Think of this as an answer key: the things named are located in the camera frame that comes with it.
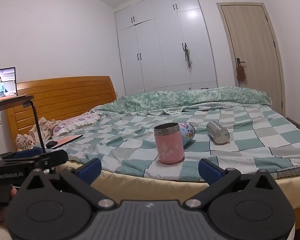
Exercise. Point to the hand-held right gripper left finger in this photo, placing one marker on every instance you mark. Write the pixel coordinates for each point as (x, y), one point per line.
(91, 170)

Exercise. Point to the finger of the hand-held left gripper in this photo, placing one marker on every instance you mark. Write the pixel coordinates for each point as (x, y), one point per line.
(27, 152)
(55, 158)

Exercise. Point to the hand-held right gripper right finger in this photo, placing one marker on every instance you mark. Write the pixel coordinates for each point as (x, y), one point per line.
(210, 170)

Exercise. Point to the stainless steel cup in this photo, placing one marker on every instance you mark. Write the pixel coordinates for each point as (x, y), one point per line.
(218, 132)

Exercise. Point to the pink steel cup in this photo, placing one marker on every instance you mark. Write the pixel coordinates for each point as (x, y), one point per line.
(170, 145)

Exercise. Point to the person's left hand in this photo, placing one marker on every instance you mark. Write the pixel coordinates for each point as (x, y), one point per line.
(14, 192)

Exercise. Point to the spotted cloth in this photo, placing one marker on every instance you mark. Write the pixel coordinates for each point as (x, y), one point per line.
(25, 142)

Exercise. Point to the black computer mouse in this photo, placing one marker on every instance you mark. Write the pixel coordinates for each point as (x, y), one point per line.
(51, 144)

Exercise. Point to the pink mouse pad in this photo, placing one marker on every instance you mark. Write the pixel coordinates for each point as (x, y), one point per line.
(70, 139)

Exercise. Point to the crumpled floral cloth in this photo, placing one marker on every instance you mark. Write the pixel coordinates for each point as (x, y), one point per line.
(47, 127)

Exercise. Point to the purple floral pillow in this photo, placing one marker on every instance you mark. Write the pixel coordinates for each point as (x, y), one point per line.
(75, 123)

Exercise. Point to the yellow mattress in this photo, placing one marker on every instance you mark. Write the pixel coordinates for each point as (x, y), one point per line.
(165, 188)

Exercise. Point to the checked bedsheet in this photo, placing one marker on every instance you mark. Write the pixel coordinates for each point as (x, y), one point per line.
(247, 135)

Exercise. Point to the dark overbed table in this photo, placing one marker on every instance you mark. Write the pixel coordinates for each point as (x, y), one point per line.
(10, 101)

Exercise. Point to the wooden bed headboard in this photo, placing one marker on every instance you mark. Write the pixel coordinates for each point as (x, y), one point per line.
(70, 95)

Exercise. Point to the laptop screen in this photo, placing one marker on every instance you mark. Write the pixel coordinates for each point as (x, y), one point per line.
(3, 85)

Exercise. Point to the green floral quilt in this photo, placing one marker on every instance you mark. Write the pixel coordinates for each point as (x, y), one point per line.
(190, 97)

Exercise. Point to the brown hanging pouch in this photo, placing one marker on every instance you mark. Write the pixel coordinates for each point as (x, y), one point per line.
(241, 73)

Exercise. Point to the hanging grey cloth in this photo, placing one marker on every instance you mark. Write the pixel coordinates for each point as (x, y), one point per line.
(188, 56)

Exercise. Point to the beige wooden door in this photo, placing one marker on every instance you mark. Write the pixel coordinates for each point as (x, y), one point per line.
(255, 50)

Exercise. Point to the white wardrobe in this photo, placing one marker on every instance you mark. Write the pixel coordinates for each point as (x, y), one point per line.
(165, 42)

